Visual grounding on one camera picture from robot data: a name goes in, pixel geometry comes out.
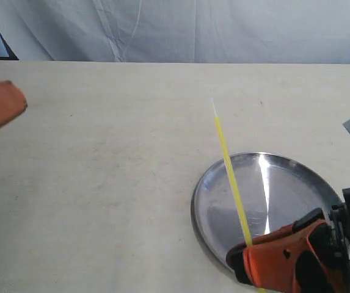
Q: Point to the round silver metal plate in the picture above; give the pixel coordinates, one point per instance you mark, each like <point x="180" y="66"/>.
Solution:
<point x="275" y="191"/>

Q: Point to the white backdrop cloth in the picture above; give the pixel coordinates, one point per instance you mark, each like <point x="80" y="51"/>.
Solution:
<point x="178" y="31"/>

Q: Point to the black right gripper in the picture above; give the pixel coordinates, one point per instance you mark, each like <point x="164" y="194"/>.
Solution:
<point x="296" y="257"/>

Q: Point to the thin yellow strip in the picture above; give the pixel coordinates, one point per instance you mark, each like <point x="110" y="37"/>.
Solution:
<point x="232" y="179"/>

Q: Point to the dark frame behind cloth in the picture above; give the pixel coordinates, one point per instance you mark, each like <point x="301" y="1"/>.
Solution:
<point x="9" y="55"/>

